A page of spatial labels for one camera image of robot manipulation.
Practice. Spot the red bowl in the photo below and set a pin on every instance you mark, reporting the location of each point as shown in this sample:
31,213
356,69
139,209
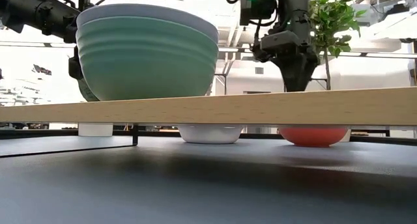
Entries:
312,137

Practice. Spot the teal ribbed bowl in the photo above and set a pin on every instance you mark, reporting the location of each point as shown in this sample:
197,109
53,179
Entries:
146,64

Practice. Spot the leafy plant in white pot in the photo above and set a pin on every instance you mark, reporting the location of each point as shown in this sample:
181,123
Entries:
329,19

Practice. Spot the wooden tray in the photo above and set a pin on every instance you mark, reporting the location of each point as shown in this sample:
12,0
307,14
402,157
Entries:
228,110

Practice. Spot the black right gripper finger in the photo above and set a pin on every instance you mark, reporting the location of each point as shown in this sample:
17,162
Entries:
298,71

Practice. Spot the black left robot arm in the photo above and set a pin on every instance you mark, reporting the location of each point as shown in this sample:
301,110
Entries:
16,9

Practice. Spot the black metal table frame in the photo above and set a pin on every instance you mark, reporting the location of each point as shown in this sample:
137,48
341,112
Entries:
58,133

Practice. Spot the pale lavender bowl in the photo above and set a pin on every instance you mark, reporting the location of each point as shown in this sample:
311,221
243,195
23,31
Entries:
146,10

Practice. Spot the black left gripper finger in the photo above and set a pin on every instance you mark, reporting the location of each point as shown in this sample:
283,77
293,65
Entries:
75,67

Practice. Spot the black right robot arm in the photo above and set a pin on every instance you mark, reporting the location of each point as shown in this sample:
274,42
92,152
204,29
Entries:
293,9

